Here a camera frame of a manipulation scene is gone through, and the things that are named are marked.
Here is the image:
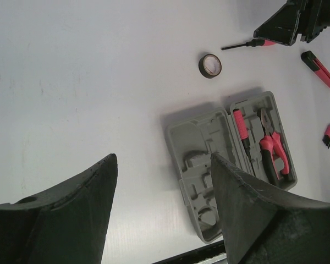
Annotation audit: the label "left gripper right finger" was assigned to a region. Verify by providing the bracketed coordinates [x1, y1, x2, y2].
[212, 158, 330, 263]

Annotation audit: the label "red black pliers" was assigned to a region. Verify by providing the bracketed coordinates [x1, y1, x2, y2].
[258, 108, 290, 187]

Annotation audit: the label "black electrical tape roll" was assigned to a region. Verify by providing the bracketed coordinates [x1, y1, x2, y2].
[199, 54, 222, 79]

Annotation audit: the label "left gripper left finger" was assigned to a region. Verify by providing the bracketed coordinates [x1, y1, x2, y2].
[0, 154, 118, 263]

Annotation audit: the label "red black bit holder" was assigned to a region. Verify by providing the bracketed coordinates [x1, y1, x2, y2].
[322, 124, 330, 149]

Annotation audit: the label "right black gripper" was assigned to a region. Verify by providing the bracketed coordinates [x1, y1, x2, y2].
[254, 0, 330, 46]

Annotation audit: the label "red-handled screwdriver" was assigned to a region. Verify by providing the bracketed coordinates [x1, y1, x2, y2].
[221, 39, 276, 51]
[233, 109, 256, 176]

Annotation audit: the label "red black utility knife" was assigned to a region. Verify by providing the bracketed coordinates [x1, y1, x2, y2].
[301, 51, 330, 88]

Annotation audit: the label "grey plastic tool case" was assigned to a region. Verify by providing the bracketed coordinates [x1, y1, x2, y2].
[165, 91, 298, 244]

